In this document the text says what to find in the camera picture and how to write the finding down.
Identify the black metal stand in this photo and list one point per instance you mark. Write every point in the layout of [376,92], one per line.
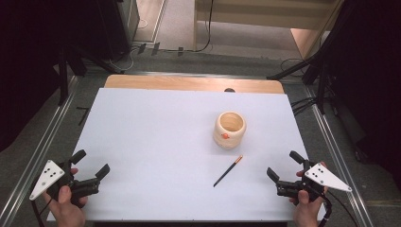
[321,88]
[63,78]

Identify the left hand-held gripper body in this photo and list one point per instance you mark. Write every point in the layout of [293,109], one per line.
[47,178]

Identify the metal floor rail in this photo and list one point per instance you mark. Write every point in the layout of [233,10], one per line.
[340,164]
[38,157]

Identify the grey cabinet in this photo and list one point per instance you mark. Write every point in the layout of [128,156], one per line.
[132,19]

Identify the white table mat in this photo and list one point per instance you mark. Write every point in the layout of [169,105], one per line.
[151,142]

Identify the wooden table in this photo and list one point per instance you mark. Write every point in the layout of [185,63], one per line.
[189,83]

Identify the light wooden furniture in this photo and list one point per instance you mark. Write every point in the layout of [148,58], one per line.
[268,12]

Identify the black tape strip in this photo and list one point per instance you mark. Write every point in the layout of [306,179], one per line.
[155,48]
[180,51]
[142,48]

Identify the black pen with orange end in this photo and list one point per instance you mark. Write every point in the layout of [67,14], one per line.
[227,171]

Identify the dark curtain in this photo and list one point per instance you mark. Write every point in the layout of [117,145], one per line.
[28,63]
[372,78]

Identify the person's left hand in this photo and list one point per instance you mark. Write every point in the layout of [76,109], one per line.
[67,214]

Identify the wooden cup with orange dot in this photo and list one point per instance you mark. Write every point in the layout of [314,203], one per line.
[234,141]

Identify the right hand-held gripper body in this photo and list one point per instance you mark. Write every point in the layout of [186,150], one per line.
[326,179]

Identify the dark round knob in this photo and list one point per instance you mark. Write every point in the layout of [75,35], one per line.
[229,90]

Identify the person's right hand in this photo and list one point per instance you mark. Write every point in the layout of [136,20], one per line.
[307,214]

